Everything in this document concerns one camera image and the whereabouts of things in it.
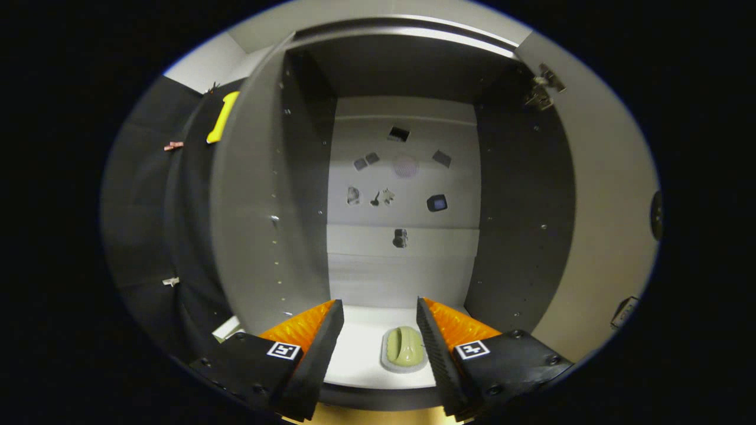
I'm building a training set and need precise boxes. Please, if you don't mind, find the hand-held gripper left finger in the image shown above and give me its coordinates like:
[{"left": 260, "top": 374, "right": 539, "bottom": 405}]
[{"left": 188, "top": 298, "right": 346, "bottom": 423}]

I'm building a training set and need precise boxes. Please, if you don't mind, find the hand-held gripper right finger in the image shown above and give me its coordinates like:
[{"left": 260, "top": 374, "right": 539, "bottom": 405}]
[{"left": 415, "top": 295, "right": 575, "bottom": 422}]

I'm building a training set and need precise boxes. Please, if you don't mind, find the pale green rounded object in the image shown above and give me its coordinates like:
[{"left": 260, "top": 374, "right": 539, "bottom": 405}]
[{"left": 380, "top": 326, "right": 427, "bottom": 374}]

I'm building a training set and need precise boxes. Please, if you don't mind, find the black door handle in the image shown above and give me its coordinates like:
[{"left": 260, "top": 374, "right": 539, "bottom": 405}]
[{"left": 610, "top": 296, "right": 640, "bottom": 330}]

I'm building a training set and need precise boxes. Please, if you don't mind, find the beige cabinet door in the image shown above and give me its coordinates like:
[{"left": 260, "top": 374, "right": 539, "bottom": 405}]
[{"left": 513, "top": 31, "right": 663, "bottom": 364}]

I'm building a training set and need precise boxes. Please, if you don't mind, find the dark grey cabinet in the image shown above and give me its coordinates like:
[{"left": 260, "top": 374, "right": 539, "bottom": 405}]
[{"left": 210, "top": 15, "right": 576, "bottom": 414}]

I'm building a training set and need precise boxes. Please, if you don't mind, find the black backdrop cloth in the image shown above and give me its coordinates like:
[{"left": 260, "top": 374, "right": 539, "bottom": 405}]
[{"left": 100, "top": 74, "right": 243, "bottom": 361}]

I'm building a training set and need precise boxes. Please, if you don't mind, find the metal door hinge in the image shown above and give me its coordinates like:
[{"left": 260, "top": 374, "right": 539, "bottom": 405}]
[{"left": 524, "top": 63, "right": 566, "bottom": 112}]

